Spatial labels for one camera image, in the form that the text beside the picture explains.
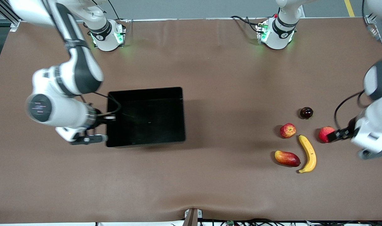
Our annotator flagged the yellow banana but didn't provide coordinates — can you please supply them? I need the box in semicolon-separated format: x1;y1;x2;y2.
297;135;317;174

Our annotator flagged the black plastic box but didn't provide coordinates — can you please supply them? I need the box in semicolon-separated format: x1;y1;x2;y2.
105;87;186;148

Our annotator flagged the red yellow striped apple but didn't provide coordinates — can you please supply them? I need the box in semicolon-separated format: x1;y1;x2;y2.
280;123;297;139

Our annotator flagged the red pomegranate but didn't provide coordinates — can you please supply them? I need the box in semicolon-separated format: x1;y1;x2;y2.
318;126;336;143

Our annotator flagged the red yellow mango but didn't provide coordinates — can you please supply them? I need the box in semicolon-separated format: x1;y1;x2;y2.
275;150;301;167

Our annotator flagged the brown table mat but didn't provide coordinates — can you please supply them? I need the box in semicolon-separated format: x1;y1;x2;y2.
0;17;382;224

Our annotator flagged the metal table edge clamp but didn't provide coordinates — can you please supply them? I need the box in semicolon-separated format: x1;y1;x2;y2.
184;208;203;226

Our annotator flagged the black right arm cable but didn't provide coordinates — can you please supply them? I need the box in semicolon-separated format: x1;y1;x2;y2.
93;91;122;116

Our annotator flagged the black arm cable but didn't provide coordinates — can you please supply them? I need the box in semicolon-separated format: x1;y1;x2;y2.
334;90;372;130
93;91;122;116

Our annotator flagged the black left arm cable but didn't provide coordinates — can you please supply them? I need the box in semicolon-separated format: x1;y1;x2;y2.
334;90;372;130

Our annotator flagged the black cable under table edge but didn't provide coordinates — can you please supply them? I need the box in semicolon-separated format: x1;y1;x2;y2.
170;218;382;226

